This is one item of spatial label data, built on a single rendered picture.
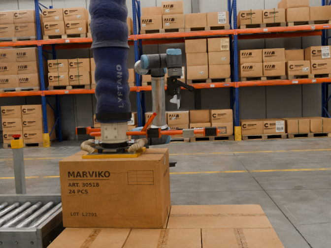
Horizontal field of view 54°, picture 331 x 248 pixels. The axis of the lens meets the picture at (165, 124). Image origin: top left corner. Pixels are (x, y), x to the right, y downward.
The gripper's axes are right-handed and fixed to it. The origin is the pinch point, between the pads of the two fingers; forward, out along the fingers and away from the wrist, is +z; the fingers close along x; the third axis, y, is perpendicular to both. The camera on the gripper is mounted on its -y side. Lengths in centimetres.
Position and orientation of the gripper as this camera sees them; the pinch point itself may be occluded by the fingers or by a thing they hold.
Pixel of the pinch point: (180, 108)
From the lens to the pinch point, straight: 202.8
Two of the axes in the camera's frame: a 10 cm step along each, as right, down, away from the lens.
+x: -1.0, 0.7, -9.9
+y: -9.9, 0.4, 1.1
